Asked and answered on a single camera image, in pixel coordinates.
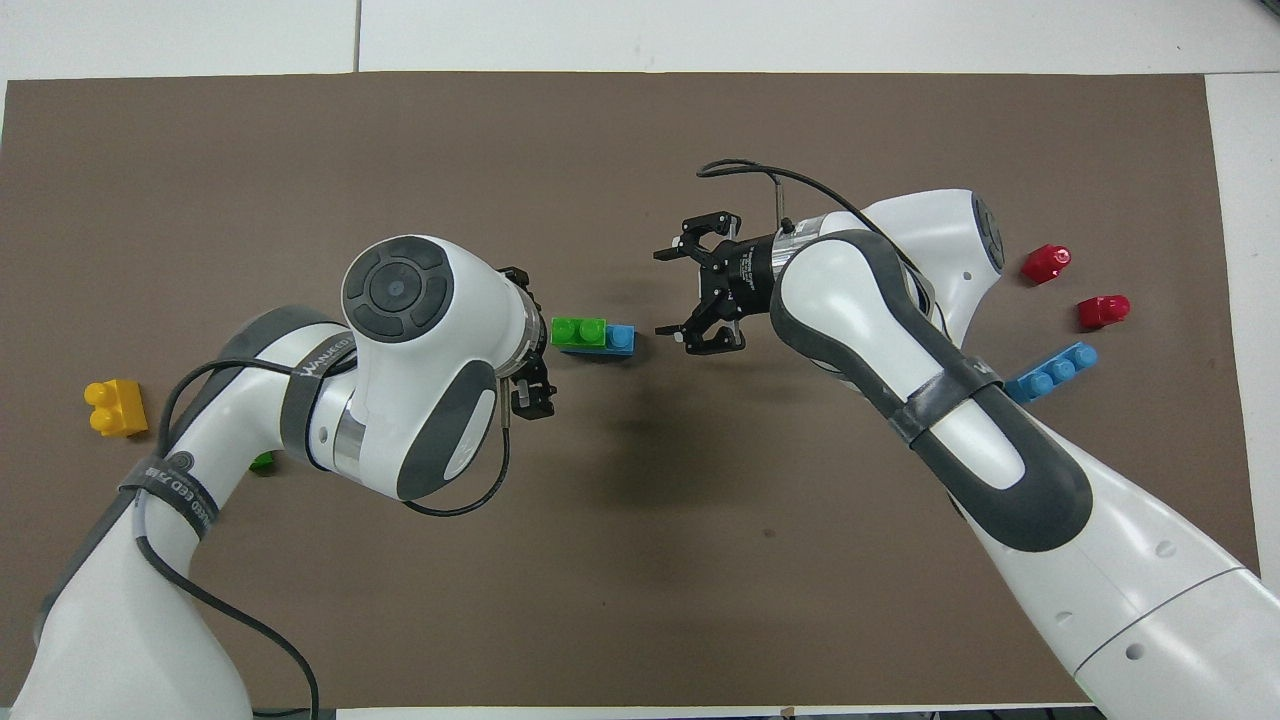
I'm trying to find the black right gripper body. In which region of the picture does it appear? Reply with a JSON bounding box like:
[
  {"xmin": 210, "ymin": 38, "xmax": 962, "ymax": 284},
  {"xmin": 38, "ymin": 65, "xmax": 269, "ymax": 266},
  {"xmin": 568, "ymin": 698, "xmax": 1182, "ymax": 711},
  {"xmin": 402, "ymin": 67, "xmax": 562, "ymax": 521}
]
[{"xmin": 705, "ymin": 232, "xmax": 791, "ymax": 321}]

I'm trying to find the blue three-stud toy block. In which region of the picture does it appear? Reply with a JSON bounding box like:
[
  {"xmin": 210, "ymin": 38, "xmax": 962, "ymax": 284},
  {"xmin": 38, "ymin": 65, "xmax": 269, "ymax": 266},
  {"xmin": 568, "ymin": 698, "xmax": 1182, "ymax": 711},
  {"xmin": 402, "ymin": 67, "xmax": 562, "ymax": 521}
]
[
  {"xmin": 1003, "ymin": 342, "xmax": 1099, "ymax": 406},
  {"xmin": 560, "ymin": 323, "xmax": 637, "ymax": 358}
]

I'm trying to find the red one-stud toy block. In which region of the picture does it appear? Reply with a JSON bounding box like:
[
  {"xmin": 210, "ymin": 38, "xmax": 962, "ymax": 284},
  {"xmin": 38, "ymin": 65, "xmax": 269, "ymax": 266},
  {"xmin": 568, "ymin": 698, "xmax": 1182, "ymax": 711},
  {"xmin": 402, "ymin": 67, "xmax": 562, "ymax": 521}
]
[
  {"xmin": 1077, "ymin": 294, "xmax": 1132, "ymax": 331},
  {"xmin": 1022, "ymin": 244, "xmax": 1073, "ymax": 286}
]

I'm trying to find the yellow two-stud toy block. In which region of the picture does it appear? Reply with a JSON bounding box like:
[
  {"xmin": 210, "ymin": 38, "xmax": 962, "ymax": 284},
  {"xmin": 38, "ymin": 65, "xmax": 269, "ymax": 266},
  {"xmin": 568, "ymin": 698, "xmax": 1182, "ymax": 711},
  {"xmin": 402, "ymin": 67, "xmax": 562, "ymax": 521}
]
[{"xmin": 84, "ymin": 379, "xmax": 149, "ymax": 438}]

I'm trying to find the brown table mat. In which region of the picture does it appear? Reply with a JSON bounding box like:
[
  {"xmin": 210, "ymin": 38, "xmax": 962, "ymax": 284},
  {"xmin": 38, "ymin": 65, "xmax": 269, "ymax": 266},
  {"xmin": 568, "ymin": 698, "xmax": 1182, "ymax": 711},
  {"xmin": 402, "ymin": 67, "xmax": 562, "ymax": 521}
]
[{"xmin": 0, "ymin": 72, "xmax": 1263, "ymax": 711}]

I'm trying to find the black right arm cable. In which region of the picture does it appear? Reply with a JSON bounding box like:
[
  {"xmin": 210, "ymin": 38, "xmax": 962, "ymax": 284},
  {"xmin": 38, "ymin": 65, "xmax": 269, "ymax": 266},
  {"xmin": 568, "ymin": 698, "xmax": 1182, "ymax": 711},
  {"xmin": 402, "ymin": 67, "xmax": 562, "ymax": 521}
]
[{"xmin": 697, "ymin": 158, "xmax": 901, "ymax": 271}]

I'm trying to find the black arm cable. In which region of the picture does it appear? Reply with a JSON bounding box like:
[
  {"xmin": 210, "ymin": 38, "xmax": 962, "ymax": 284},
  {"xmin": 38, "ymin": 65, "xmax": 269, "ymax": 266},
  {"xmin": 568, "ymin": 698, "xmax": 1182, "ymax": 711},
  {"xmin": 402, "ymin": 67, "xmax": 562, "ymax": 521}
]
[
  {"xmin": 135, "ymin": 360, "xmax": 513, "ymax": 720},
  {"xmin": 697, "ymin": 158, "xmax": 901, "ymax": 271}
]

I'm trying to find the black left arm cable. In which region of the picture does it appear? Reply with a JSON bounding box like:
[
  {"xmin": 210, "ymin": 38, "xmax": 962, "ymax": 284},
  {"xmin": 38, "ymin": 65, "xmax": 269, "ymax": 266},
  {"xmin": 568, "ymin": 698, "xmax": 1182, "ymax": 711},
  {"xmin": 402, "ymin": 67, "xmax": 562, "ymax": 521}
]
[{"xmin": 135, "ymin": 360, "xmax": 513, "ymax": 720}]

